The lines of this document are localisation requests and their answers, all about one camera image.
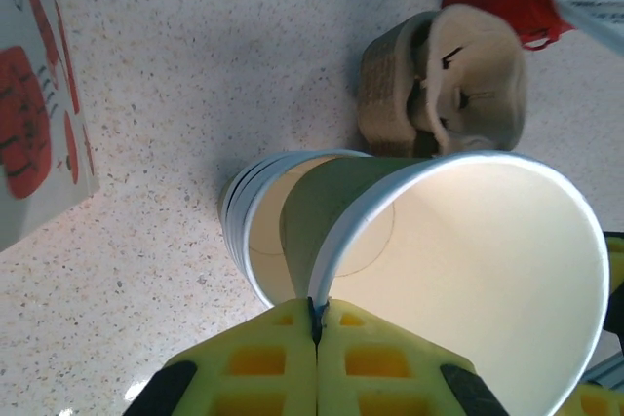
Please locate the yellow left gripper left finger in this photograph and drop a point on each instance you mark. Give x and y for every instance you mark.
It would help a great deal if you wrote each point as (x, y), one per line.
(253, 367)

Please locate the green paper coffee cup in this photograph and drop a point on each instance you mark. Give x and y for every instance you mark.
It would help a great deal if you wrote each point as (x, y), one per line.
(463, 265)

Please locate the white red-printed paper bag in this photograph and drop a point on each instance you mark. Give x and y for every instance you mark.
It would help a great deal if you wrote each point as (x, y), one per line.
(29, 119)

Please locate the white wrapped straw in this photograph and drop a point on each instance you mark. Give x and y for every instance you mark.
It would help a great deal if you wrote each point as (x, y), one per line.
(595, 11)

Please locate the aluminium mounting rail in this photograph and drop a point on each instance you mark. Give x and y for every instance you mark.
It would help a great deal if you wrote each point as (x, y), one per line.
(609, 369)

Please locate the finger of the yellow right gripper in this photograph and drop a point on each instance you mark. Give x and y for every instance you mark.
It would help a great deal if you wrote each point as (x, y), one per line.
(616, 260)
(602, 404)

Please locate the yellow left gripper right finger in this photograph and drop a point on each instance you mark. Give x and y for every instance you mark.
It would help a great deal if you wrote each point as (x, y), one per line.
(380, 367)

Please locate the beige pulp cup carrier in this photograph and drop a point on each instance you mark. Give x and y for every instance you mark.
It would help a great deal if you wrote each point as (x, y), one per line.
(492, 70)

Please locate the brown paper cup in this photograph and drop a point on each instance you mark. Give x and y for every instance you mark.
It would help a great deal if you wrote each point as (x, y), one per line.
(385, 94)

